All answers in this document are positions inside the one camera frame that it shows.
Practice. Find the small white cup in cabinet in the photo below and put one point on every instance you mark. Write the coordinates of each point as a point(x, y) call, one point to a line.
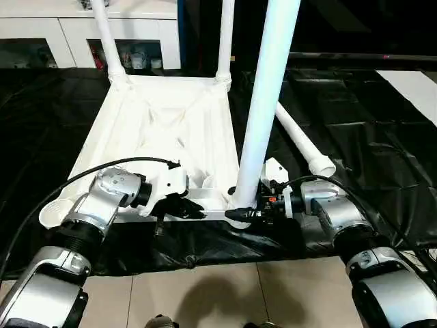
point(155, 63)

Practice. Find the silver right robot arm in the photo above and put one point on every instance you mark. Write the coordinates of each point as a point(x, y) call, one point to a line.
point(345, 212)

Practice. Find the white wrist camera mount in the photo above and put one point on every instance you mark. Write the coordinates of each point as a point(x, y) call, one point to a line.
point(170, 181)
point(273, 169)

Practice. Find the white plastic stool seat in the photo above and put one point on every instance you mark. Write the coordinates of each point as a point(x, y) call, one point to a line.
point(164, 102)

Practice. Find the red packet in cabinet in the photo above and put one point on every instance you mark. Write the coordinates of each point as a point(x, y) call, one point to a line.
point(96, 58)

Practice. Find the dark object on cabinet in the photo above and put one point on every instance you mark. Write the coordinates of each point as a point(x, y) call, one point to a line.
point(83, 2)

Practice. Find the white plastic table leg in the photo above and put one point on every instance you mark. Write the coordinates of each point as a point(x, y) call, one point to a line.
point(225, 41)
point(266, 85)
point(300, 140)
point(109, 44)

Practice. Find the white flat sheet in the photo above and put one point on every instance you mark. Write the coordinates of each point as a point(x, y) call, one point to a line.
point(413, 92)

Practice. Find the white cabinet with glass doors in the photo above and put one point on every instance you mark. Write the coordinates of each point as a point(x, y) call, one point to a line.
point(51, 27)

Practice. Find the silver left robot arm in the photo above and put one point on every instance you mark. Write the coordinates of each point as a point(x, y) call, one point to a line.
point(102, 198)

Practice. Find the black work mat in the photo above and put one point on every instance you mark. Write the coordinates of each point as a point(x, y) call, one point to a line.
point(239, 246)

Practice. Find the dark rounded object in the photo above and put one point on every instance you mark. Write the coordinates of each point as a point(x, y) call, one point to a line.
point(161, 323)
point(258, 324)

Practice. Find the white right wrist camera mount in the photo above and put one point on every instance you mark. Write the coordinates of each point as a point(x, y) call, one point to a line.
point(273, 169)

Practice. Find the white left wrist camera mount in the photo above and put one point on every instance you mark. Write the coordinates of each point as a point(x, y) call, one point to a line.
point(170, 181)

